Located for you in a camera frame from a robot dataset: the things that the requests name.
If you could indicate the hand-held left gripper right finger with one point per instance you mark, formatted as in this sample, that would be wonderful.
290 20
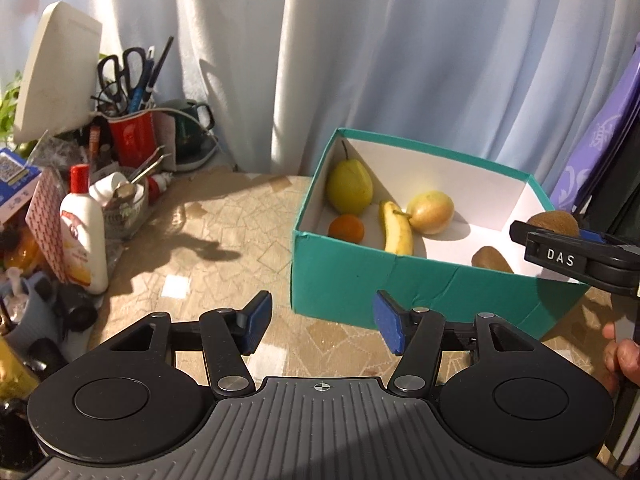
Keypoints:
387 322

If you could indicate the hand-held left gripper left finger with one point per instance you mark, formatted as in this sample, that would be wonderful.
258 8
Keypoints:
257 320

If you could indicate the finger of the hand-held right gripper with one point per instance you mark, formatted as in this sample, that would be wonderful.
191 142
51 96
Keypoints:
597 236
600 265

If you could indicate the brown kiwi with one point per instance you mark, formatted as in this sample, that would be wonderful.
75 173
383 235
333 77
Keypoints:
490 260
552 222

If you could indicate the teal cardboard box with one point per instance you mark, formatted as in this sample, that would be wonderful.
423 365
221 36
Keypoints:
350 280

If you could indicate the yellow banana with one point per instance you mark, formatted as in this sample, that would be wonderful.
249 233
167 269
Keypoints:
397 235

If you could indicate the orange mandarin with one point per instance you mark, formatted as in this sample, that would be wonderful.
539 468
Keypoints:
346 228

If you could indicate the yellow apple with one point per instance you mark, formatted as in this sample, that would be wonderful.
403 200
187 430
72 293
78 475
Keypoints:
432 210

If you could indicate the green pear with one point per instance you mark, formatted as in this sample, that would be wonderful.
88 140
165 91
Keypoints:
350 187

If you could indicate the person's right hand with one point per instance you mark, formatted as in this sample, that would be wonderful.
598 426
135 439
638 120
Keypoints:
627 360

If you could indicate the purple patterned board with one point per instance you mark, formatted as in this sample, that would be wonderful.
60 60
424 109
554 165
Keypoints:
605 145

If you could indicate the red and white tube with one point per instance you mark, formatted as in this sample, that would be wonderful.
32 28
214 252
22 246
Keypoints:
159 187

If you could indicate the black round object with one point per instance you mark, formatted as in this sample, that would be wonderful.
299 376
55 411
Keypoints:
80 310

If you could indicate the metal tweezers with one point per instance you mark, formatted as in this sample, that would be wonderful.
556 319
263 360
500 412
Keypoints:
147 165

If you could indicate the white bottle with red cap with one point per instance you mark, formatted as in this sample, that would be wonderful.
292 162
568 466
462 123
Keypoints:
85 240

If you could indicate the dark green kettle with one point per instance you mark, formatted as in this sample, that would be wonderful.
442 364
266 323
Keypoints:
187 132

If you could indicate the white cap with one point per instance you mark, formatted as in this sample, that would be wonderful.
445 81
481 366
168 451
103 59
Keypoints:
106 187

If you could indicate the pink card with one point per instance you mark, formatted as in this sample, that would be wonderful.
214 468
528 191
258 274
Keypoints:
167 135

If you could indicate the red pen holder cup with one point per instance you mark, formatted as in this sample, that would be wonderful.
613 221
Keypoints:
132 137

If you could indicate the blue-grey mug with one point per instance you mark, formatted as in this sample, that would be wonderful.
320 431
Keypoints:
32 325

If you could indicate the red patterned card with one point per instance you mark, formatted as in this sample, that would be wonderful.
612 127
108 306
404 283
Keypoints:
42 220

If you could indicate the orange object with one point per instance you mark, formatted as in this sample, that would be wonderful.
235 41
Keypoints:
22 252

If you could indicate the yellow packet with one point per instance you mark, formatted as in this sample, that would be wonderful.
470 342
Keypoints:
12 370

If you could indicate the blue pen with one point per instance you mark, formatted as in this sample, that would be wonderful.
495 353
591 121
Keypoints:
139 87

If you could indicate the black pen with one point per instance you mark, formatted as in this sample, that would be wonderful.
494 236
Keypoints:
162 62

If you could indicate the blue printed box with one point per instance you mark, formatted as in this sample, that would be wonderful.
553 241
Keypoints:
15 187

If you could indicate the black scissors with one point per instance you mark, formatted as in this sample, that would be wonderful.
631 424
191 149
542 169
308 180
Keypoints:
120 70

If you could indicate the pale blue curtain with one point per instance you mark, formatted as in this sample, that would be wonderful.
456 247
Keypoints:
350 35

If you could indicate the white flat router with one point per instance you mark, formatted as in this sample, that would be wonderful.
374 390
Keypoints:
55 75

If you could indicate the green plant leaves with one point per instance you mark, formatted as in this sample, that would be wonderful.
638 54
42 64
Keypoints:
7 115

